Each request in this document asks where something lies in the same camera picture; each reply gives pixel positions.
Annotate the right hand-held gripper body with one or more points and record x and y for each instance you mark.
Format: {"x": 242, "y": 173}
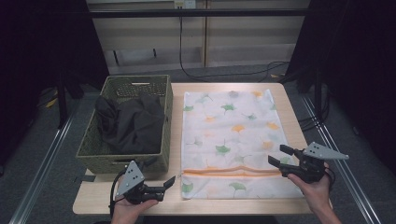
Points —
{"x": 311, "y": 161}

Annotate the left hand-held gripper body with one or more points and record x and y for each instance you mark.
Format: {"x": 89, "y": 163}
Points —
{"x": 132, "y": 180}

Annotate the green woven basket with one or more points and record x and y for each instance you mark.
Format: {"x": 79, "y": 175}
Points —
{"x": 93, "y": 155}

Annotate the leaf print mesh laundry bag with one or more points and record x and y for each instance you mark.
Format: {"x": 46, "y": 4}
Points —
{"x": 230, "y": 130}

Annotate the black garment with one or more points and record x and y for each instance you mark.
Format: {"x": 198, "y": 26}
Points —
{"x": 130, "y": 124}

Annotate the person's left hand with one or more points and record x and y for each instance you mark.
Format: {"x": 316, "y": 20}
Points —
{"x": 130, "y": 210}

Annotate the person's right hand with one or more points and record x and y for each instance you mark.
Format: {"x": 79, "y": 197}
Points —
{"x": 314, "y": 191}

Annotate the grey tape piece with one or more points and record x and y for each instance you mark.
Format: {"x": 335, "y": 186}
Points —
{"x": 85, "y": 178}

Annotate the black metal stand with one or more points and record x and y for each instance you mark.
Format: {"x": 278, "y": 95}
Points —
{"x": 318, "y": 96}
{"x": 62, "y": 102}

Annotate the dark curtain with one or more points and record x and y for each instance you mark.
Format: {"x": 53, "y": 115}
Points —
{"x": 358, "y": 62}
{"x": 37, "y": 62}

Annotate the yellow floor tape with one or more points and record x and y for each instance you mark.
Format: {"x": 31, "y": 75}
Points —
{"x": 51, "y": 103}

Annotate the black horizontal bar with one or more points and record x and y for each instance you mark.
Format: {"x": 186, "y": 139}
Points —
{"x": 199, "y": 12}

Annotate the aluminium floor rail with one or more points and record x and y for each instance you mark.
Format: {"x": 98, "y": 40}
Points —
{"x": 351, "y": 177}
{"x": 40, "y": 174}

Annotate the white wall outlet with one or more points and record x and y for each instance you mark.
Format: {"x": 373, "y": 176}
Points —
{"x": 185, "y": 3}

